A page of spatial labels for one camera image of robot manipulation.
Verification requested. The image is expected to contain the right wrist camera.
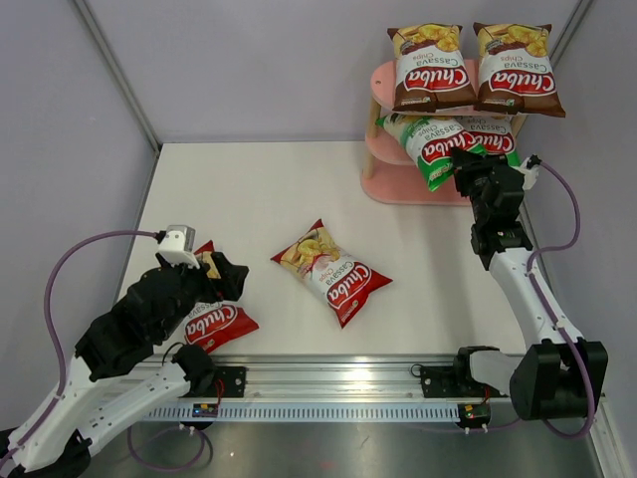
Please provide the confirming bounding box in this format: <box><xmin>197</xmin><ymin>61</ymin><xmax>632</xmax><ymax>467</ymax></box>
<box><xmin>517</xmin><ymin>154</ymin><xmax>541</xmax><ymax>191</ymax></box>

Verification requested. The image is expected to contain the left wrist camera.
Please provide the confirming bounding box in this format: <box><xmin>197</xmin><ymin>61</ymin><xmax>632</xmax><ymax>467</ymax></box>
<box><xmin>156</xmin><ymin>225</ymin><xmax>199</xmax><ymax>269</ymax></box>

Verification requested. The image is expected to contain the small brown Chuba chips bag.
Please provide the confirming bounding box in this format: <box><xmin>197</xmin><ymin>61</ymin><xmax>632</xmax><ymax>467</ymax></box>
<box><xmin>387</xmin><ymin>23</ymin><xmax>478</xmax><ymax>113</ymax></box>

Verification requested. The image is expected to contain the green Chuba chips bag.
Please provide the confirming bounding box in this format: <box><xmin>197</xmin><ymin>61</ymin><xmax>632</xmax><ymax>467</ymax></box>
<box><xmin>375</xmin><ymin>113</ymin><xmax>487</xmax><ymax>191</ymax></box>
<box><xmin>459</xmin><ymin>116</ymin><xmax>521</xmax><ymax>167</ymax></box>

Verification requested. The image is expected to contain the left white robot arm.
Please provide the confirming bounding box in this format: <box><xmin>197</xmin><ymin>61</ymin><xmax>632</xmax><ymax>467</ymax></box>
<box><xmin>1</xmin><ymin>252</ymin><xmax>249</xmax><ymax>477</ymax></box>

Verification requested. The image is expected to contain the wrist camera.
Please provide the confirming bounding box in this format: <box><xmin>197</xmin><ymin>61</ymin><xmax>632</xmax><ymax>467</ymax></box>
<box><xmin>156</xmin><ymin>225</ymin><xmax>199</xmax><ymax>269</ymax></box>
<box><xmin>517</xmin><ymin>154</ymin><xmax>541</xmax><ymax>191</ymax></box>

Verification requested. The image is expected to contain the aluminium mounting rail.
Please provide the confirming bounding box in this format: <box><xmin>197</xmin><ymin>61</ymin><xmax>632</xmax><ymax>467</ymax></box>
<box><xmin>211</xmin><ymin>353</ymin><xmax>523</xmax><ymax>403</ymax></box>

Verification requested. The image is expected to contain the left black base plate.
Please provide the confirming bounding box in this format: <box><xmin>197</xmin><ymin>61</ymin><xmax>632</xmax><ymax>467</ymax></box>
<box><xmin>184</xmin><ymin>365</ymin><xmax>248</xmax><ymax>399</ymax></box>

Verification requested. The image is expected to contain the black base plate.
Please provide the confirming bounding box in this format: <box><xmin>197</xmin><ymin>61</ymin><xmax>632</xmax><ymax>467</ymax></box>
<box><xmin>410</xmin><ymin>363</ymin><xmax>507</xmax><ymax>400</ymax></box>
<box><xmin>184</xmin><ymin>365</ymin><xmax>248</xmax><ymax>399</ymax></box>

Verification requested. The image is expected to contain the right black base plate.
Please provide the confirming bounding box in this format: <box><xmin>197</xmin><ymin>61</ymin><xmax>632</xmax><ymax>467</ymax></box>
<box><xmin>410</xmin><ymin>363</ymin><xmax>507</xmax><ymax>400</ymax></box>

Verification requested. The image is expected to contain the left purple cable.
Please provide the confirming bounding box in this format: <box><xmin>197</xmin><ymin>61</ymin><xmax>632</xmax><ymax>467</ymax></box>
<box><xmin>0</xmin><ymin>229</ymin><xmax>213</xmax><ymax>472</ymax></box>

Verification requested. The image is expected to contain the red Chuba chips bag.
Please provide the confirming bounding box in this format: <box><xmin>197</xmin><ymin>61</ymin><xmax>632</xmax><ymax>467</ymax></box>
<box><xmin>270</xmin><ymin>219</ymin><xmax>393</xmax><ymax>329</ymax></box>
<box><xmin>181</xmin><ymin>240</ymin><xmax>260</xmax><ymax>355</ymax></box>

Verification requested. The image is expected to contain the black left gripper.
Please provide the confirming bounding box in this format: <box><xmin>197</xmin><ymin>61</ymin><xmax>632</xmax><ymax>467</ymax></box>
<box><xmin>156</xmin><ymin>251</ymin><xmax>248</xmax><ymax>342</ymax></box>

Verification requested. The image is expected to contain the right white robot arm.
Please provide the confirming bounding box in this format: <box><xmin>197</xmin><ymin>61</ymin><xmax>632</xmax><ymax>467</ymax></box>
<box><xmin>451</xmin><ymin>147</ymin><xmax>608</xmax><ymax>424</ymax></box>

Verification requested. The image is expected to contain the white slotted cable duct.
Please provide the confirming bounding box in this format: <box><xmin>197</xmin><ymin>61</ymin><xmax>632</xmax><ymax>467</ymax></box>
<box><xmin>143</xmin><ymin>401</ymin><xmax>460</xmax><ymax>423</ymax></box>

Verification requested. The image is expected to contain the pink three-tier shelf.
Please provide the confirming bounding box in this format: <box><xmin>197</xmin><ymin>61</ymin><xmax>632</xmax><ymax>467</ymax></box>
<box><xmin>360</xmin><ymin>58</ymin><xmax>527</xmax><ymax>207</ymax></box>

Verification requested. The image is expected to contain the large brown Chuba chips bag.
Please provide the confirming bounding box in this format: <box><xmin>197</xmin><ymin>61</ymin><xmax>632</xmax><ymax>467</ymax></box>
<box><xmin>473</xmin><ymin>22</ymin><xmax>565</xmax><ymax>118</ymax></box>

